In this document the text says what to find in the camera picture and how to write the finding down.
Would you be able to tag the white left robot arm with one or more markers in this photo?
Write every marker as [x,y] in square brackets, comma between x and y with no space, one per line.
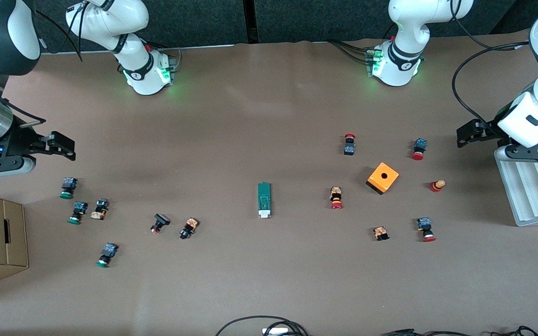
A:
[404,28]

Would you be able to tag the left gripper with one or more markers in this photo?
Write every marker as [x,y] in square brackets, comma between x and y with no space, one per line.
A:
[486,130]

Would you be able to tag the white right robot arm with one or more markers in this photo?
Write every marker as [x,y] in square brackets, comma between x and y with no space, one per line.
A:
[138,70]

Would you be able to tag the red button blue block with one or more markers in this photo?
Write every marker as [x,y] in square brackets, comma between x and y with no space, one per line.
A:
[419,145]
[424,224]

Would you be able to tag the black button orange block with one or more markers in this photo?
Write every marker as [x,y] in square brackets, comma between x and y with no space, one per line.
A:
[189,227]

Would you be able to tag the grey ridged tray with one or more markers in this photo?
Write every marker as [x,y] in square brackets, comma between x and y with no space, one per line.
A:
[535,196]

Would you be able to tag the black vertical post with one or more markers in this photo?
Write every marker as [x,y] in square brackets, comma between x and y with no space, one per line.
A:
[249,21]

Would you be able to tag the green push button blue block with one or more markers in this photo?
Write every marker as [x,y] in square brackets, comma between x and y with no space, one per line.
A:
[69,184]
[109,251]
[79,208]

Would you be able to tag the red yellow mushroom button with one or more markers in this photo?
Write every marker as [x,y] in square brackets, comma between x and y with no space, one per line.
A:
[436,186]

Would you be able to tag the red button orange block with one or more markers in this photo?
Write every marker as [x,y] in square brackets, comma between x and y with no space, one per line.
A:
[336,193]

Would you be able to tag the red button black block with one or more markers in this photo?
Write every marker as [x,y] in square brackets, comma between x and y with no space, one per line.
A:
[349,148]

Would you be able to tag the small orange contact block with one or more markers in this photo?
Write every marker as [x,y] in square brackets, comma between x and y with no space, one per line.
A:
[380,232]

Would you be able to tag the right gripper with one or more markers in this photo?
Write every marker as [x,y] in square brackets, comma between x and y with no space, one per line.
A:
[15,141]

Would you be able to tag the black square button red base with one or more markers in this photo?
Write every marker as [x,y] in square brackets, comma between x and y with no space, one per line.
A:
[160,220]

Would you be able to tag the orange button enclosure box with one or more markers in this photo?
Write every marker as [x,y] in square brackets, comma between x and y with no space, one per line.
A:
[385,179]

